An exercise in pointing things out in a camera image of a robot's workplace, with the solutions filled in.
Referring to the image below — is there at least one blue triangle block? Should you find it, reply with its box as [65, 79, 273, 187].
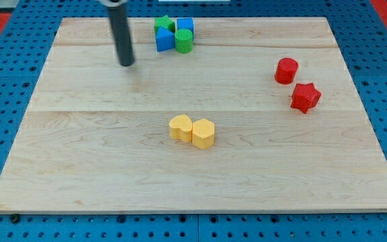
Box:
[155, 27, 175, 52]

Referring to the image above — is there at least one yellow hexagon block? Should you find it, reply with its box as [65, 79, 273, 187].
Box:
[192, 118, 215, 149]

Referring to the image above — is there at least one red star block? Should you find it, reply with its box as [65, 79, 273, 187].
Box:
[290, 83, 322, 114]

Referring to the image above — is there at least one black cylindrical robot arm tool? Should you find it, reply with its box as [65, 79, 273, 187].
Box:
[99, 0, 134, 67]

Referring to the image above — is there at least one red cylinder block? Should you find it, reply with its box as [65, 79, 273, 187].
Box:
[274, 57, 299, 85]

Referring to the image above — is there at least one yellow heart block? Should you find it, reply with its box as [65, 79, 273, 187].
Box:
[169, 114, 193, 143]

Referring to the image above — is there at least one light wooden board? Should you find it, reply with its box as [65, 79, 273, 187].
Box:
[0, 17, 387, 214]

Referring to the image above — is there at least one green star block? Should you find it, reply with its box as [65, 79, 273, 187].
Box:
[154, 15, 175, 34]

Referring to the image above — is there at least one green cylinder block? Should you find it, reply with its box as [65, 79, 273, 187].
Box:
[175, 29, 194, 54]

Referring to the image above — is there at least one blue cube block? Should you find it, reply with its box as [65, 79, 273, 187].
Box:
[176, 17, 194, 34]

